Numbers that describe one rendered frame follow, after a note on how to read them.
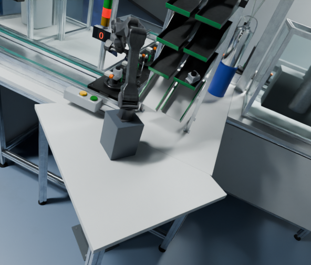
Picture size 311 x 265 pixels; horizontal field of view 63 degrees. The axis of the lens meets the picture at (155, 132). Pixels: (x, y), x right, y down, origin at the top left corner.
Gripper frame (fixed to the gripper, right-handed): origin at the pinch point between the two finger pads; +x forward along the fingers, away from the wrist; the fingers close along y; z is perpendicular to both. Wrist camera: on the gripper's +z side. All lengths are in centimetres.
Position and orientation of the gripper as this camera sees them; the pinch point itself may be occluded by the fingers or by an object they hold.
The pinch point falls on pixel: (121, 54)
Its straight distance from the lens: 155.0
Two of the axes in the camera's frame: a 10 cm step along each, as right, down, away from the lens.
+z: 4.3, -8.6, 2.7
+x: 0.0, 3.0, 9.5
